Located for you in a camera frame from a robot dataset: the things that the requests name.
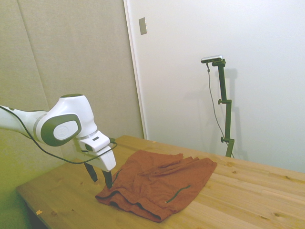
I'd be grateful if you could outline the dark green camera stand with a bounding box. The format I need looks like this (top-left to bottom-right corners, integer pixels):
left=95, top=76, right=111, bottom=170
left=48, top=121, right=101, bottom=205
left=211, top=59, right=235, bottom=158

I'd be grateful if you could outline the red zippered jacket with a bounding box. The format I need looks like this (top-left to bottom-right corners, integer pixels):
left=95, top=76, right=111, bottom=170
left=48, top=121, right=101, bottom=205
left=95, top=149, right=218, bottom=223

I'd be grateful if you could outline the silver exterior camera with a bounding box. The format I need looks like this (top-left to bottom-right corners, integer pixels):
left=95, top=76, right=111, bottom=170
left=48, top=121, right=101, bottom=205
left=201, top=54, right=224, bottom=64

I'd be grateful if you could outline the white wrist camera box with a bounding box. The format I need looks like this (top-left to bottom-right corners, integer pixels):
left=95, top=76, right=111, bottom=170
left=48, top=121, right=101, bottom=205
left=79, top=133, right=112, bottom=153

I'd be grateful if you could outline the white door frame trim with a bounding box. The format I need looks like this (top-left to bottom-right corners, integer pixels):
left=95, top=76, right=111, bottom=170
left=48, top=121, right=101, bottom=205
left=122, top=0, right=149, bottom=140

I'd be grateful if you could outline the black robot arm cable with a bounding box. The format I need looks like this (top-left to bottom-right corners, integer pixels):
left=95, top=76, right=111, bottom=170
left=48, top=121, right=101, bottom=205
left=0, top=105, right=118, bottom=165

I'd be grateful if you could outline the grey wall switch plate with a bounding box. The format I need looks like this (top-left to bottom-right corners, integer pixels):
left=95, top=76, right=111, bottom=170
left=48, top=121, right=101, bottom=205
left=138, top=17, right=148, bottom=36

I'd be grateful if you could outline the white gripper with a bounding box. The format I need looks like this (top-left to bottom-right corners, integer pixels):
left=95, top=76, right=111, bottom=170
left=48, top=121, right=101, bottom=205
left=85, top=146, right=117, bottom=189

